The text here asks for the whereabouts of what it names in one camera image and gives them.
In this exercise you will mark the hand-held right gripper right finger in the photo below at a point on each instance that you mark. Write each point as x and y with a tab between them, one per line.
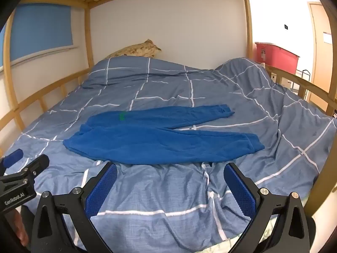
239	189

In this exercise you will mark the blue pants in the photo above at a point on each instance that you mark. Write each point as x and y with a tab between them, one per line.
158	139

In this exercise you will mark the blue window blind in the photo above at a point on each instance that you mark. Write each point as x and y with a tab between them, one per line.
39	26

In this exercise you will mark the beige door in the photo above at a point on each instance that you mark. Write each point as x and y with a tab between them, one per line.
322	58

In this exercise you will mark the wooden bunk bed frame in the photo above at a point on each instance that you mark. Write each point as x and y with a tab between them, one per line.
88	31

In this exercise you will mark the blue checked duvet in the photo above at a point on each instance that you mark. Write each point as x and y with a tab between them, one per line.
184	89

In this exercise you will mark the beige patterned pillow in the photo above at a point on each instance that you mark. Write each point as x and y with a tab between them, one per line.
137	50

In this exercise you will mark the person's left hand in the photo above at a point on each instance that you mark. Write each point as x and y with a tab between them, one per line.
21	229

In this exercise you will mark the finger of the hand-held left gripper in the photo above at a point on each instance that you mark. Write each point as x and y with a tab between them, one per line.
34	166
13	157

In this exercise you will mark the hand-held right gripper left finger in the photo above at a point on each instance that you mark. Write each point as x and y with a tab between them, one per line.
102	189

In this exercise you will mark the red storage box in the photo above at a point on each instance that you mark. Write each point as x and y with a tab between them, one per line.
276	56

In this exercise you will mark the white paper notice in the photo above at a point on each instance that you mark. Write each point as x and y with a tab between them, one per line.
327	37

